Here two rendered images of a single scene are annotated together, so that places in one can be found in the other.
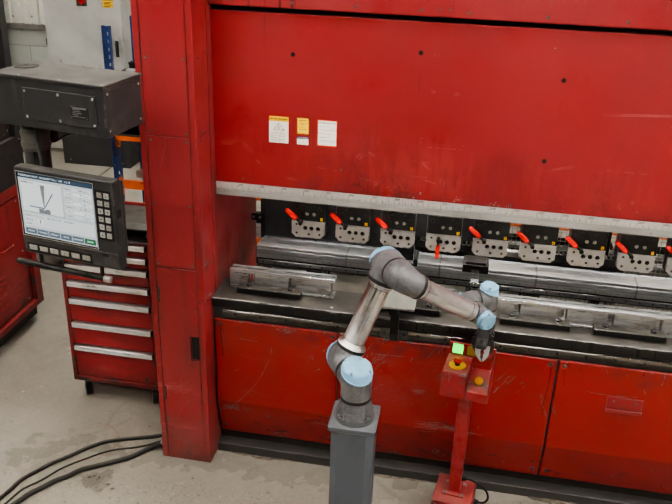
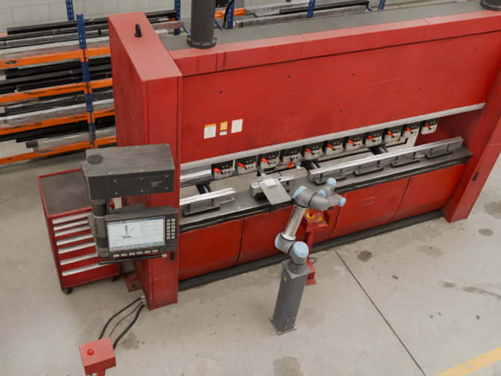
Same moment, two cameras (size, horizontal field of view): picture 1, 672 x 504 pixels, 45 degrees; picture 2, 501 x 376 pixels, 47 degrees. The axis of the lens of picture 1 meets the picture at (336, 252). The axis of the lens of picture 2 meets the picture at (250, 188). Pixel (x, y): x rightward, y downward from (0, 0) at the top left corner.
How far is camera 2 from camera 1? 2.68 m
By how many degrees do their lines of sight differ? 37
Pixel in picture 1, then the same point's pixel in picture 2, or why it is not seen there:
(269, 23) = (207, 79)
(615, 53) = (376, 57)
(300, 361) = (222, 237)
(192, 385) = (169, 272)
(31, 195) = (117, 231)
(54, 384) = (39, 297)
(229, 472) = (191, 303)
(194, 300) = not seen: hidden behind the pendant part
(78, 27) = not seen: outside the picture
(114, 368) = (89, 274)
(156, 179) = not seen: hidden behind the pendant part
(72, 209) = (147, 230)
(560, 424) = (341, 218)
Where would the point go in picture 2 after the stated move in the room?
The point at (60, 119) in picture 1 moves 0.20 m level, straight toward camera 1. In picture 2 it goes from (142, 189) to (166, 206)
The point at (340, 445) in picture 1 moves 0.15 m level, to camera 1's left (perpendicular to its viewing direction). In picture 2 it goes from (295, 283) to (279, 290)
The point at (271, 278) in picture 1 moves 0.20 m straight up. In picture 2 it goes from (200, 202) to (201, 183)
